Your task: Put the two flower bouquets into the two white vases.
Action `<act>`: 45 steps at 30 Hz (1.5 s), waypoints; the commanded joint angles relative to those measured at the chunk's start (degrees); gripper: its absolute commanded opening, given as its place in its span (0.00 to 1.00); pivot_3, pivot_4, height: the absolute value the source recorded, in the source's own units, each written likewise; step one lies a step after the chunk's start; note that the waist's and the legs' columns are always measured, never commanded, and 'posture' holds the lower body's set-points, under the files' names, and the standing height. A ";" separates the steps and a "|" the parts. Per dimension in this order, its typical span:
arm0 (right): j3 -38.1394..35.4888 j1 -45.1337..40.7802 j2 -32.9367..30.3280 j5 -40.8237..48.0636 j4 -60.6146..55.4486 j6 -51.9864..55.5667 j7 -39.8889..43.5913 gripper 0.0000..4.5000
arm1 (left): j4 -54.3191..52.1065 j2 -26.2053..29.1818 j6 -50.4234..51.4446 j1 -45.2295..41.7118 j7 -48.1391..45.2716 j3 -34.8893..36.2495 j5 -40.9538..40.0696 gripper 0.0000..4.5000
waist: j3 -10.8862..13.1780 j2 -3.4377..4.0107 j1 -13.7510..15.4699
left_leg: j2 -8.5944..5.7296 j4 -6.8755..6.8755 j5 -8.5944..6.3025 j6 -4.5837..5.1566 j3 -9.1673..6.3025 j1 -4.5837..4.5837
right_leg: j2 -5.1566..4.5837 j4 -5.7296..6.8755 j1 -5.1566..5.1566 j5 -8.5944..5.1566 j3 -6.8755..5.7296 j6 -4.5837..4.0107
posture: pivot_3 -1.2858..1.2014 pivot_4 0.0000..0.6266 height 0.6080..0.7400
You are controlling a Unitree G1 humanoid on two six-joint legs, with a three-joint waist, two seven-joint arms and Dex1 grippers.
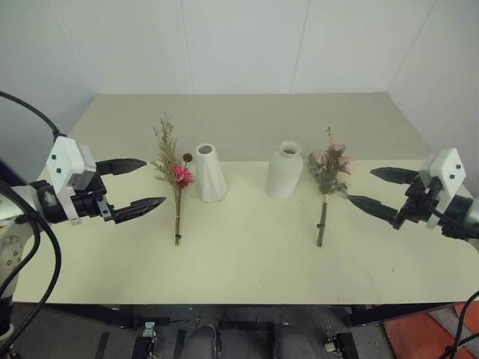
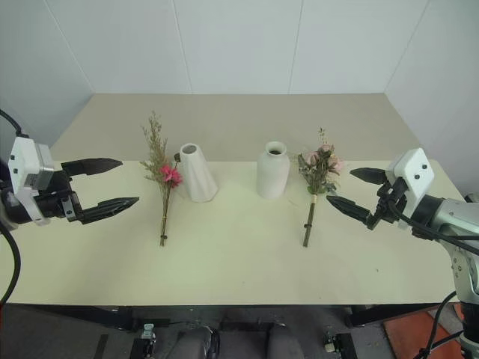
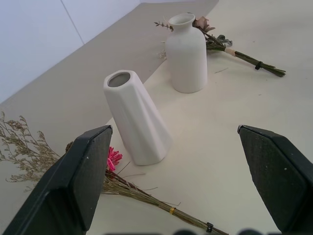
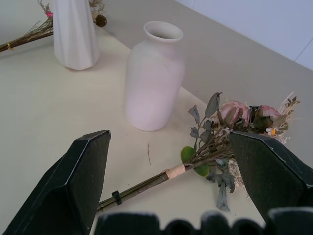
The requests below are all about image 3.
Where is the white round bottle vase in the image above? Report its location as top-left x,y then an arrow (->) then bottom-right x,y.
165,13 -> 208,94

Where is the dried bouquet with pink flower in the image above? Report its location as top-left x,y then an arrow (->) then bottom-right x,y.
0,112 -> 229,235

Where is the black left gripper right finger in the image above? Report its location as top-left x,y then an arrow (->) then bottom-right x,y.
237,124 -> 313,235

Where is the dried bouquet with beige rose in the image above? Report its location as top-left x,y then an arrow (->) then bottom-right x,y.
154,16 -> 287,78

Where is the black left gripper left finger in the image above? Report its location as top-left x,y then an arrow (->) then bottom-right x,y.
1,124 -> 113,235

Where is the white faceted tapered vase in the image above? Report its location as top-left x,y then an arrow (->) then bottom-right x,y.
103,70 -> 174,166

